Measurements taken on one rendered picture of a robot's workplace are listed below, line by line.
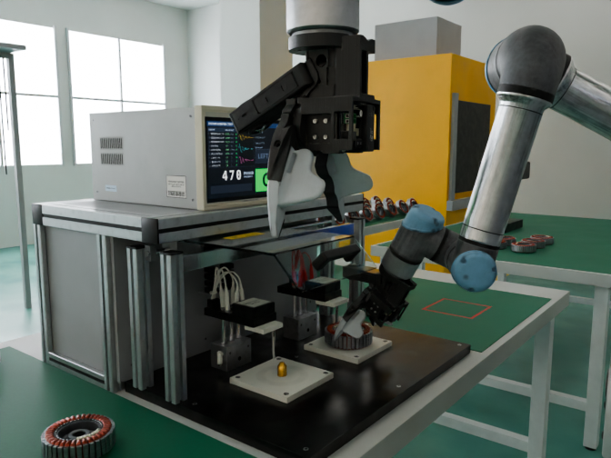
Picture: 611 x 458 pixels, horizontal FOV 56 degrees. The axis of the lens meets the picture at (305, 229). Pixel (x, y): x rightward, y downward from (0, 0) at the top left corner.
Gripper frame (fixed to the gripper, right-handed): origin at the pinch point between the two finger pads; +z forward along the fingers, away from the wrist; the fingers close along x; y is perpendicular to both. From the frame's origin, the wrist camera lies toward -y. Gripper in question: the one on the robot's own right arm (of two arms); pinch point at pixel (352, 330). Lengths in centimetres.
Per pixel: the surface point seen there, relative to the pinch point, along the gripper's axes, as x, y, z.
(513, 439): 91, 34, 52
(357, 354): -4.7, 6.2, 0.1
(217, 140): -29, -32, -32
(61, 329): -49, -39, 20
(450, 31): 360, -225, -33
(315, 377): -20.4, 7.6, -0.6
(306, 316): -1.4, -11.8, 5.7
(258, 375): -27.6, -0.3, 3.9
